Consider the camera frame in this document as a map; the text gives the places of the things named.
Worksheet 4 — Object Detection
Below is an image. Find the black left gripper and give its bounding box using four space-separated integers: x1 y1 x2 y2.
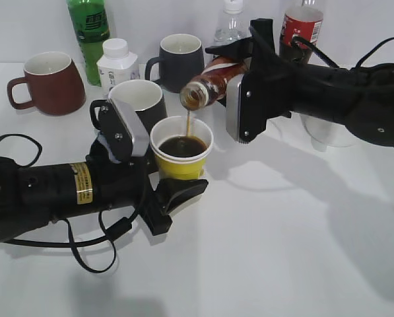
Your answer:
86 132 209 235

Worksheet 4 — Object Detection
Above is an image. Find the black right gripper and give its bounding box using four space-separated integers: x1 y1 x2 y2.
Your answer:
205 18 300 119

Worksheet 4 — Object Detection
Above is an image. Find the yellow paper cup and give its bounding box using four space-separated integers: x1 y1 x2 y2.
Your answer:
150 116 214 180

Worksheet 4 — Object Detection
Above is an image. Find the brown coffee drink bottle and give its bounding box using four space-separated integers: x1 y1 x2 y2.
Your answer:
180 57 248 111

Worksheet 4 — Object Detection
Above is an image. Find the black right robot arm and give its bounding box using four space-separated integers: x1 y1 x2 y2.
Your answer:
206 18 394 147

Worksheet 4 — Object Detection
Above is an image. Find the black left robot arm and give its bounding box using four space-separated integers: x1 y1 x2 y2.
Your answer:
0 134 208 245

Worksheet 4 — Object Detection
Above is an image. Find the clear water bottle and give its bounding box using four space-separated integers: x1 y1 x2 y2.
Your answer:
211 0 248 46

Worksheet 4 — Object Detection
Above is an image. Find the dark blue-grey mug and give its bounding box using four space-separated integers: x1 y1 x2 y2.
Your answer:
145 34 205 93

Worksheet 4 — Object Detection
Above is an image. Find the black mug white interior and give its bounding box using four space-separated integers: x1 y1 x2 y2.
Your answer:
108 79 168 133

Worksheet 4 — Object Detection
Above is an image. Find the cola bottle red label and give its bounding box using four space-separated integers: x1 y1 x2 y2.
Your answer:
279 0 325 64

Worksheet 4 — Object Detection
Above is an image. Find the white milk bottle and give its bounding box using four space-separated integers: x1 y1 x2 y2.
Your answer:
96 38 140 97

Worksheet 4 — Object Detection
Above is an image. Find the brown-red ceramic mug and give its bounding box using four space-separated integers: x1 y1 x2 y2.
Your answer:
7 52 86 116

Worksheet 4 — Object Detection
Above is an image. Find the green soda bottle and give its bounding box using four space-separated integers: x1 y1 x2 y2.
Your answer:
66 0 110 87

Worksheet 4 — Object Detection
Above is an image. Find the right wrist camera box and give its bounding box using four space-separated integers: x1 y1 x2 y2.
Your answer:
226 71 267 144

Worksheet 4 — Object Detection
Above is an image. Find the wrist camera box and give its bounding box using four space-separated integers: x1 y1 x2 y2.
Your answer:
226 71 267 144
97 99 150 164

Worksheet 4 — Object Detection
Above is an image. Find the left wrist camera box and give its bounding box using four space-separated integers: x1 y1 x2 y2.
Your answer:
97 99 150 164

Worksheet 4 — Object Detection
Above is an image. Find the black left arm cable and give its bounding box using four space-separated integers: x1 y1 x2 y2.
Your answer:
0 133 141 273

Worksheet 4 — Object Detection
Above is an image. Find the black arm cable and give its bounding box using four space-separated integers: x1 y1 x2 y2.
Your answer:
0 133 141 273
290 35 394 71

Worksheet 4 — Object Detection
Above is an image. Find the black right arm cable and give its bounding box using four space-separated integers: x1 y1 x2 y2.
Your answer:
290 35 394 71

